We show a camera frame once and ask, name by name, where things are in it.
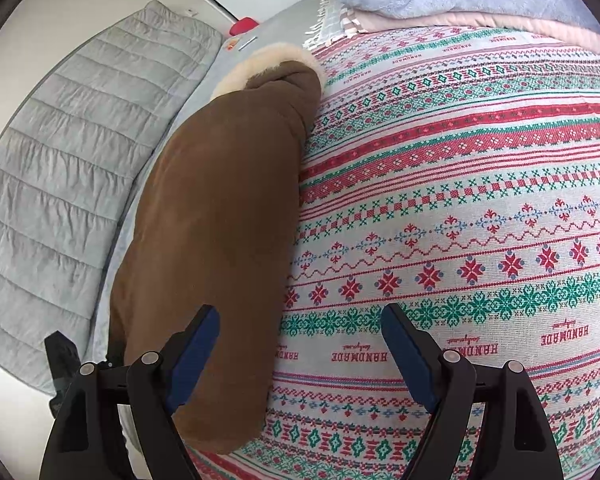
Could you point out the brown fleece-collared coat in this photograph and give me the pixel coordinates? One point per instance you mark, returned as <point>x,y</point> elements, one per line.
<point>215,225</point>

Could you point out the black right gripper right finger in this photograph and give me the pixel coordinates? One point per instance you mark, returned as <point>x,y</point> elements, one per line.
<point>515,441</point>

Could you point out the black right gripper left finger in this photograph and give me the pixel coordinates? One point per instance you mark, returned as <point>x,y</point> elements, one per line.
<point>86,441</point>

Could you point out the grey quilted headboard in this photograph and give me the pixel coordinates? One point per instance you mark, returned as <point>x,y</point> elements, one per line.
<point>69,160</point>

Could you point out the pale pink blanket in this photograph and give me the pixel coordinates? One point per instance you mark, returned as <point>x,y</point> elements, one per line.
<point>569,34</point>

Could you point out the small red box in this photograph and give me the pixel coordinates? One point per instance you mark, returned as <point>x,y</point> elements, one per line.
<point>242,26</point>

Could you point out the patterned red green blanket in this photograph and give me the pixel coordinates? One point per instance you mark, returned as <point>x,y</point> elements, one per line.
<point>454,171</point>

